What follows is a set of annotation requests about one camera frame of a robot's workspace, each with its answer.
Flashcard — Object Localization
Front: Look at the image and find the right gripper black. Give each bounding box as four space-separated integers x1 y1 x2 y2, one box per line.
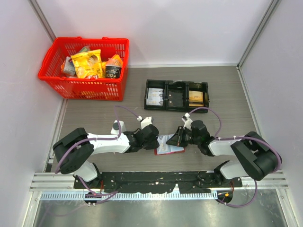
166 126 200 147

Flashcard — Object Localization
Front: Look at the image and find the silver VIP card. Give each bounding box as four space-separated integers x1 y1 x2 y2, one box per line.
156 134 173 155

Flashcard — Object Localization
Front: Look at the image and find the red leather card holder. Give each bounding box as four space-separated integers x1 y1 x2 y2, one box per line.
154 134 185 155

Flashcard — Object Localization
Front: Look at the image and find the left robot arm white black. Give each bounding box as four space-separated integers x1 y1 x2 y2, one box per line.
53 124 159 188

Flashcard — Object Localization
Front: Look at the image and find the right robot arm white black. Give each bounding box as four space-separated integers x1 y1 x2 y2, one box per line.
166 120 282 187

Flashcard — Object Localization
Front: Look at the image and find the black VIP cards stack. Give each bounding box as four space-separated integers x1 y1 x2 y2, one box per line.
168 90 184 108

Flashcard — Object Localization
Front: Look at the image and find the gold VIP cards stack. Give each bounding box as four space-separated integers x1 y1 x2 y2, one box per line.
189 90 204 107

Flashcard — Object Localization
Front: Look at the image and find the black three-compartment card tray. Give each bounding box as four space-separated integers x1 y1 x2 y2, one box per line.
144 79 210 113

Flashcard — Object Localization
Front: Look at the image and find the silver VIP cards stack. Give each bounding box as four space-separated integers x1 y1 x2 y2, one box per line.
146 87 164 106

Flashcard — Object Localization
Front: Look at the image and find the white plastic bottle black cap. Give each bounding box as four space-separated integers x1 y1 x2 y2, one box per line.
110 120 126 135

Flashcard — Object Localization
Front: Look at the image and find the black instant noodle cup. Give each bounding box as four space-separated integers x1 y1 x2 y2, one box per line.
106 65 122 79

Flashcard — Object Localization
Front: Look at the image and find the orange snack bag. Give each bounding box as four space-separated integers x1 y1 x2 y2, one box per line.
107 54 123 68

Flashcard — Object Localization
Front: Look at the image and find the red plastic shopping basket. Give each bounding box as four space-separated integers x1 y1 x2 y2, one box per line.
37 36 129 101

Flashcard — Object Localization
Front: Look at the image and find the yellow snack bag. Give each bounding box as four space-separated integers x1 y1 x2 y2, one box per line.
71 49 104 79

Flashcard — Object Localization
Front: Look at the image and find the blue and white small box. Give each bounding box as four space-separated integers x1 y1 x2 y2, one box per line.
61 56 76 76

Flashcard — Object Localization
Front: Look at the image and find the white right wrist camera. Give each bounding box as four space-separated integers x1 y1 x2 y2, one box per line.
181 113 193 130

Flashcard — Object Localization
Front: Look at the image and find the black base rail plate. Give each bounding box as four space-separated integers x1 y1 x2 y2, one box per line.
86 171 242 194

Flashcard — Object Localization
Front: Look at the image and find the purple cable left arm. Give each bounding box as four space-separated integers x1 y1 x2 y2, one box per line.
54 105 143 209

